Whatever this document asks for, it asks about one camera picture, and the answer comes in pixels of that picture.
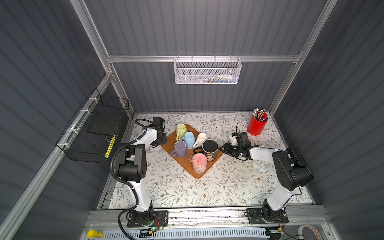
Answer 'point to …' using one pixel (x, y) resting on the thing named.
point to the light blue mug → (190, 139)
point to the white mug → (202, 137)
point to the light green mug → (181, 130)
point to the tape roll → (300, 231)
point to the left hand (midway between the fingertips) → (159, 141)
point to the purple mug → (180, 150)
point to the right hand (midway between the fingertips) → (223, 150)
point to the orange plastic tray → (189, 129)
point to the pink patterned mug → (199, 161)
